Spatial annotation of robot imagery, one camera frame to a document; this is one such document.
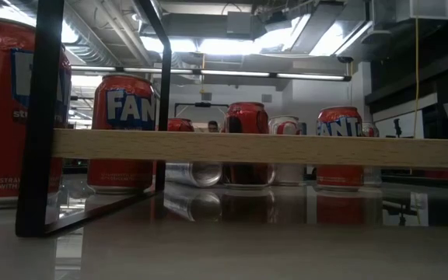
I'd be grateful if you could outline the wooden shelf with black frame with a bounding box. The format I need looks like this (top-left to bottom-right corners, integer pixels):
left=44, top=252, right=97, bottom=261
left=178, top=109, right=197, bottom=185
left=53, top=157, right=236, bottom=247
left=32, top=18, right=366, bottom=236
left=15, top=0, right=448, bottom=238

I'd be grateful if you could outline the grey ceiling duct box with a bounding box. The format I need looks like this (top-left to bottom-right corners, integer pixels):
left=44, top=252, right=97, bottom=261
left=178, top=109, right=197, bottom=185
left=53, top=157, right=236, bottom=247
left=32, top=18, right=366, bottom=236
left=226, top=10, right=257, bottom=40

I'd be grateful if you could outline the bright ceiling light panel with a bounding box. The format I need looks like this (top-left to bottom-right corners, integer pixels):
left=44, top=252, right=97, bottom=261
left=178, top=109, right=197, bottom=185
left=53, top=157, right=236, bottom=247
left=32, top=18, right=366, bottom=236
left=140, top=35, right=328, bottom=56

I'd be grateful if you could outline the blue and silver slim can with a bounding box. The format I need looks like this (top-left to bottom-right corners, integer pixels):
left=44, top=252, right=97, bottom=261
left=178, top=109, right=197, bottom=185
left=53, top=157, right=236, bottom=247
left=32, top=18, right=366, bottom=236
left=164, top=162, right=224, bottom=189

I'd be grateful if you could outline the silver rectangular air duct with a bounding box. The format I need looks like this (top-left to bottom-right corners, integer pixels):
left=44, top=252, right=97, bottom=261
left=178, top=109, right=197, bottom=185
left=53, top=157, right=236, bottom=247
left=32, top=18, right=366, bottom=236
left=264, top=0, right=375, bottom=58

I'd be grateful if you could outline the long ceiling light strip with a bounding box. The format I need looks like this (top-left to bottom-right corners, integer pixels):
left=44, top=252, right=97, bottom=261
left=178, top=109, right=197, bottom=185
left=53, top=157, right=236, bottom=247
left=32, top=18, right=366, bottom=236
left=70, top=65, right=352, bottom=82

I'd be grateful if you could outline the yellow hanging cable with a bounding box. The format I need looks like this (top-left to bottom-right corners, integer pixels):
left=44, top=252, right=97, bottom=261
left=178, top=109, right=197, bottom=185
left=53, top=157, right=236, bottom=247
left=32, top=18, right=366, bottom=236
left=413, top=17, right=420, bottom=138

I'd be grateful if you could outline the red Coca-Cola Zero can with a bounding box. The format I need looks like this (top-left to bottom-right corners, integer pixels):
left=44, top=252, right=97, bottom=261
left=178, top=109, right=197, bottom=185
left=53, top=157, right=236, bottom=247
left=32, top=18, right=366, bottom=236
left=222, top=101, right=275, bottom=191

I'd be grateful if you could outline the red soda can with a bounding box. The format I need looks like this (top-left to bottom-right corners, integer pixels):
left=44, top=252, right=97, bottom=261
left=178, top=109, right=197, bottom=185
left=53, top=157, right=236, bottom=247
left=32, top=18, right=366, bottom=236
left=167, top=117, right=195, bottom=133

